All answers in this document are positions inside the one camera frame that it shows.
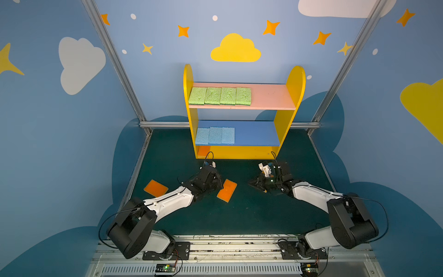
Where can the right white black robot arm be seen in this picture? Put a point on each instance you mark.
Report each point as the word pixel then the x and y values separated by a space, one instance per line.
pixel 350 222

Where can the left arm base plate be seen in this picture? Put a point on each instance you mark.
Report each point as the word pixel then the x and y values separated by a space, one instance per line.
pixel 180 250

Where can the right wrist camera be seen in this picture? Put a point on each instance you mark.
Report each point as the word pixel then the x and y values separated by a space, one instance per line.
pixel 266 169

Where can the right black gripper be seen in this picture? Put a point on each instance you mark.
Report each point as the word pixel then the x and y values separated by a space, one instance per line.
pixel 265 182

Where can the green sponge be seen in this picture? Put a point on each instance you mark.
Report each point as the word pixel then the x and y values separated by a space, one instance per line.
pixel 197 96
pixel 243 96
pixel 213 96
pixel 228 96

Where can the orange sponge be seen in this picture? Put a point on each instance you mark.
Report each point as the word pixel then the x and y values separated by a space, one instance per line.
pixel 155 189
pixel 225 194
pixel 203 150

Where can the yellow shelf pink blue boards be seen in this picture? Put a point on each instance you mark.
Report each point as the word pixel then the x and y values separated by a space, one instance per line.
pixel 242 139

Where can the aluminium rail base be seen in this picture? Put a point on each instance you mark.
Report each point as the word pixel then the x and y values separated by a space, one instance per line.
pixel 250 255

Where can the blue sponge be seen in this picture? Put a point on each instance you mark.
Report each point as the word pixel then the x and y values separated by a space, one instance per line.
pixel 202 137
pixel 228 135
pixel 215 136

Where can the left controller board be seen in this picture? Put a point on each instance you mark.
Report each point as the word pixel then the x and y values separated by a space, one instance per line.
pixel 165 269

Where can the controller board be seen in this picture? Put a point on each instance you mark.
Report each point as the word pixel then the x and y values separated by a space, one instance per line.
pixel 165 269
pixel 309 270

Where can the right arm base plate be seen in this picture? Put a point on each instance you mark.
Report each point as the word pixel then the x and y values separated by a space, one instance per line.
pixel 294 250

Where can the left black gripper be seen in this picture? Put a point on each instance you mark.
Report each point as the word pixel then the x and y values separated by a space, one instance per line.
pixel 213 178

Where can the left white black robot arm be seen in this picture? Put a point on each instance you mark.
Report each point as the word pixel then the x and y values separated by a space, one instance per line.
pixel 132 230

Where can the right controller board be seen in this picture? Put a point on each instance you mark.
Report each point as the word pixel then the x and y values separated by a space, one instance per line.
pixel 309 270

